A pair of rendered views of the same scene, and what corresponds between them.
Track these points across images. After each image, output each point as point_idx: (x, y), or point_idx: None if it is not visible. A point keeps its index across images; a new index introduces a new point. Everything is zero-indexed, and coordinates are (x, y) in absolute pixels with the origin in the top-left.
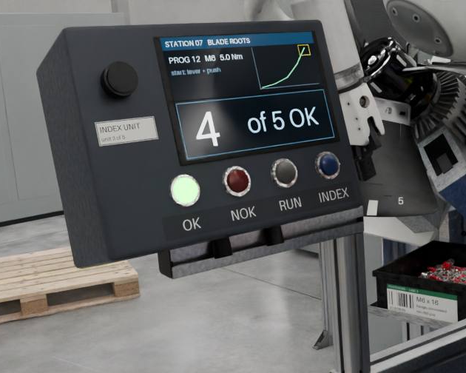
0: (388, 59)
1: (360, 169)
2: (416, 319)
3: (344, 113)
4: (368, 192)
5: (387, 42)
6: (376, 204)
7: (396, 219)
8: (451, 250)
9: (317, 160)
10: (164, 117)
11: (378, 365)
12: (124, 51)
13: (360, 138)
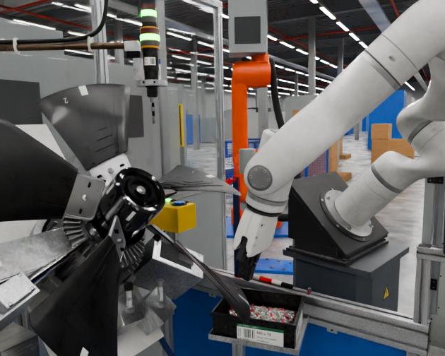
0: (162, 186)
1: (254, 270)
2: (304, 333)
3: (273, 227)
4: (234, 291)
5: (138, 172)
6: (241, 296)
7: (119, 340)
8: (217, 311)
9: None
10: None
11: (407, 316)
12: None
13: (270, 243)
